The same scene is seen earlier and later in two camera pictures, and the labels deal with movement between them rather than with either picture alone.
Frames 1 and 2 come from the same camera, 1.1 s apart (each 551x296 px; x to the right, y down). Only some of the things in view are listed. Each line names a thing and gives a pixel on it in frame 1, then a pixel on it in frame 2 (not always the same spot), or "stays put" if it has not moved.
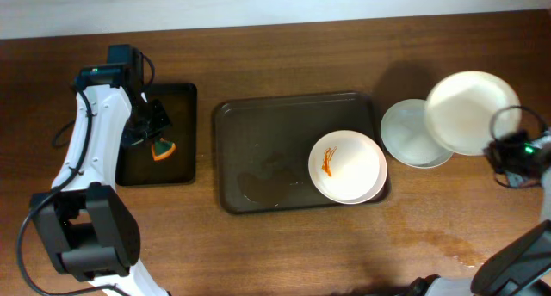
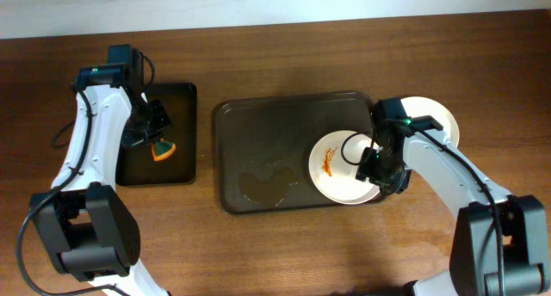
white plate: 348,167 stays put
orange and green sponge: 162,149 stays put
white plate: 468,109 to 420,106
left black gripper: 151,125 stays put
